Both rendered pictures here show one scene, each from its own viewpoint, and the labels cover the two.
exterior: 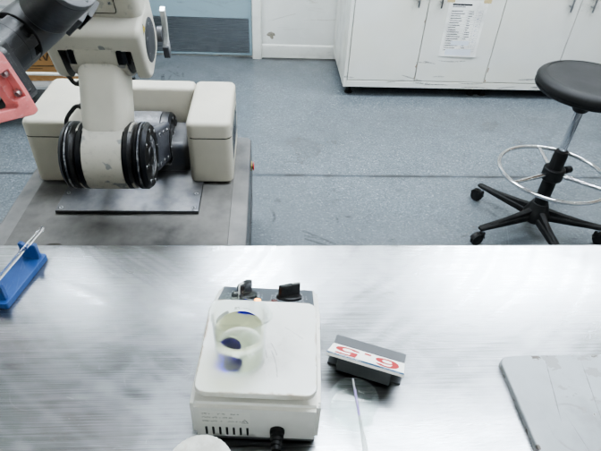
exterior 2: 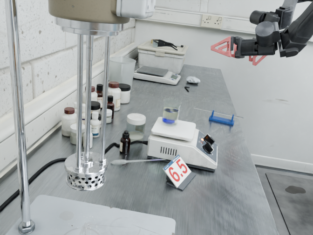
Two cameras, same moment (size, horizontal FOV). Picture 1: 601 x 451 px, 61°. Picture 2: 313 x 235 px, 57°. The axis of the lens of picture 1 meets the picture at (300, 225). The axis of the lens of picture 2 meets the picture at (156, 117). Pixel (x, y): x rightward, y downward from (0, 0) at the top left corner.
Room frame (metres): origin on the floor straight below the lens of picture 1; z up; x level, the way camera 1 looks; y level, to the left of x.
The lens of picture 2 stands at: (0.41, -0.74, 1.17)
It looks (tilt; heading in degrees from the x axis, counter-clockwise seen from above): 22 degrees down; 100
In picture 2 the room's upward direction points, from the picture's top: 7 degrees clockwise
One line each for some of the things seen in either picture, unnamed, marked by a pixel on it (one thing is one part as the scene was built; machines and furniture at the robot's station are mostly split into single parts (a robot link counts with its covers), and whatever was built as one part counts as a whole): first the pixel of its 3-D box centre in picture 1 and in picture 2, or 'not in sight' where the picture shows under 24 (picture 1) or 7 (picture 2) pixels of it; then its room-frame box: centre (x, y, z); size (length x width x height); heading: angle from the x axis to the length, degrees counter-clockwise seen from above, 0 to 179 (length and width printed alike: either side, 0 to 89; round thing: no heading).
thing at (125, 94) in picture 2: not in sight; (122, 93); (0.05, 0.40, 0.79); 0.07 x 0.07 x 0.07
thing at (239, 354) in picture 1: (242, 335); (170, 112); (0.31, 0.05, 0.87); 0.06 x 0.05 x 0.08; 80
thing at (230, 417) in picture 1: (261, 351); (180, 142); (0.36, 0.04, 0.79); 0.22 x 0.13 x 0.08; 1
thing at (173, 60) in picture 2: not in sight; (163, 56); (0.06, 1.24, 0.82); 0.37 x 0.31 x 0.14; 93
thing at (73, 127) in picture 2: not in sight; (78, 134); (0.05, -0.02, 0.78); 0.05 x 0.05 x 0.05
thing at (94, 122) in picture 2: not in sight; (94, 124); (0.08, 0.04, 0.79); 0.03 x 0.03 x 0.08
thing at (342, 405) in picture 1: (353, 404); (158, 166); (0.31, -0.07, 0.76); 0.06 x 0.06 x 0.02
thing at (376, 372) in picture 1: (368, 354); (180, 171); (0.38, -0.09, 0.77); 0.09 x 0.06 x 0.04; 74
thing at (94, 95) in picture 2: not in sight; (89, 99); (-0.02, 0.22, 0.80); 0.06 x 0.06 x 0.10
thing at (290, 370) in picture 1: (259, 345); (174, 128); (0.33, 0.04, 0.83); 0.12 x 0.12 x 0.01; 1
